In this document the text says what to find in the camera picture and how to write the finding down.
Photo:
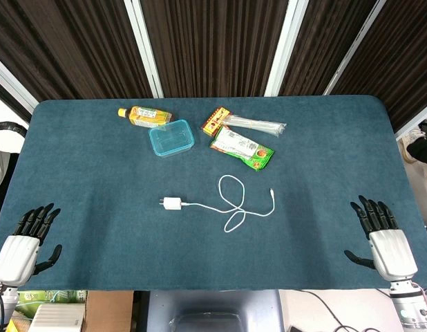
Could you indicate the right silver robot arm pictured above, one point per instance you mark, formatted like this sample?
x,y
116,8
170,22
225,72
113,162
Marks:
x,y
408,307

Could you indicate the red yellow small box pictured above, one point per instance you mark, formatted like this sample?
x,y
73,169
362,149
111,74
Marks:
x,y
213,124

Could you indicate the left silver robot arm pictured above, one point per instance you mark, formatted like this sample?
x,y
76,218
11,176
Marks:
x,y
6,301

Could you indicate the green white snack packet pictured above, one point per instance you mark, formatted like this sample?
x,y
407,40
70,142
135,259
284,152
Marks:
x,y
241,147

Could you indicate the white sneaker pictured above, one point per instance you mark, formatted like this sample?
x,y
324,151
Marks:
x,y
412,135

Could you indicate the brown cardboard box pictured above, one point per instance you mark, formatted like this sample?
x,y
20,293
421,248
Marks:
x,y
108,311

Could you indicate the blue clear plastic container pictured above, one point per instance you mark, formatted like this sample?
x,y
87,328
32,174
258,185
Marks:
x,y
172,138

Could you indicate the yellow tea bottle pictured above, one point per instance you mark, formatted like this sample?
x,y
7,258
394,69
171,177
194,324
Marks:
x,y
148,117

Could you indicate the white partition frame post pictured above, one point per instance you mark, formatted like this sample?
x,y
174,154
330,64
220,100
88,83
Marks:
x,y
281,48
351,52
13,86
417,121
144,45

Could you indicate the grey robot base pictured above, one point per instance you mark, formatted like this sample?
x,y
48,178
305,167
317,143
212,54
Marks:
x,y
213,306

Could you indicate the green printed packet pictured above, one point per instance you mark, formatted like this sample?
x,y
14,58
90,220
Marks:
x,y
34,296

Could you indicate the blue felt table cloth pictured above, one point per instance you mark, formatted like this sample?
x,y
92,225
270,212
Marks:
x,y
96,173

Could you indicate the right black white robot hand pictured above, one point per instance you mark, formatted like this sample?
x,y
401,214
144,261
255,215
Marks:
x,y
393,252

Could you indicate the black curved chair armrest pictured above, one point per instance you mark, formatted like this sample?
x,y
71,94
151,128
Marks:
x,y
9,127

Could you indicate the white charger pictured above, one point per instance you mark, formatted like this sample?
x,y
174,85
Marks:
x,y
172,204

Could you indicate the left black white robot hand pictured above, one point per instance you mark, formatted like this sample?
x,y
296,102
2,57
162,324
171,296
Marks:
x,y
16,254

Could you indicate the white ribbed box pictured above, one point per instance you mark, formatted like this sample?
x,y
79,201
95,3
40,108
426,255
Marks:
x,y
56,318

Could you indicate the black trouser leg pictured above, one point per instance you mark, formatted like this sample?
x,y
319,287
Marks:
x,y
422,152

